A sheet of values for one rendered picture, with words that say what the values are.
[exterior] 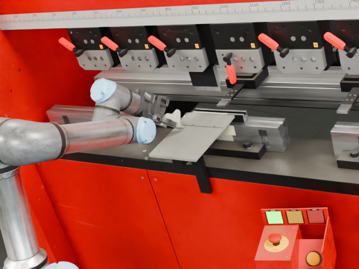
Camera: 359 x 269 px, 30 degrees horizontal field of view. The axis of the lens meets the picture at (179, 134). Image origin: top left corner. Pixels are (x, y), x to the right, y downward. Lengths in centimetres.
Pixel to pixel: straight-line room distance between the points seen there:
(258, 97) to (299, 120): 167
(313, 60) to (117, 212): 109
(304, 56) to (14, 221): 92
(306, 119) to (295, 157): 197
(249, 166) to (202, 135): 18
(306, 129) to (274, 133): 185
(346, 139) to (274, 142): 25
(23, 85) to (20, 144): 115
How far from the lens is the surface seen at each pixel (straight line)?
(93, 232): 287
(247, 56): 205
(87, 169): 262
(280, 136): 218
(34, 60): 281
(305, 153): 218
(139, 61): 229
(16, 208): 178
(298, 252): 203
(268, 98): 247
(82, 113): 265
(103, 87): 198
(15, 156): 165
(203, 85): 224
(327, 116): 412
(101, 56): 239
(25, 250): 184
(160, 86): 270
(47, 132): 165
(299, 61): 198
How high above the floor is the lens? 205
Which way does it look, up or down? 28 degrees down
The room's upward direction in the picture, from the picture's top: 17 degrees counter-clockwise
